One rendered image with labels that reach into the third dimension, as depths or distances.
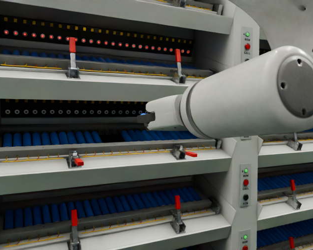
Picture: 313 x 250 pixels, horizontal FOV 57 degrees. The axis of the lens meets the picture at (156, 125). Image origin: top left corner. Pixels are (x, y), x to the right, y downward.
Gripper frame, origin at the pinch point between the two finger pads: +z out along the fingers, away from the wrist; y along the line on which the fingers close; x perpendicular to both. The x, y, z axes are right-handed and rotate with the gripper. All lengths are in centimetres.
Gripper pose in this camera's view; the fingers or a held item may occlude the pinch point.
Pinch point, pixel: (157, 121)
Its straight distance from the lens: 55.6
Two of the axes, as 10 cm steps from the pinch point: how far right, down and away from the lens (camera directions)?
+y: -9.0, 0.1, -4.3
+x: 0.5, 10.0, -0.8
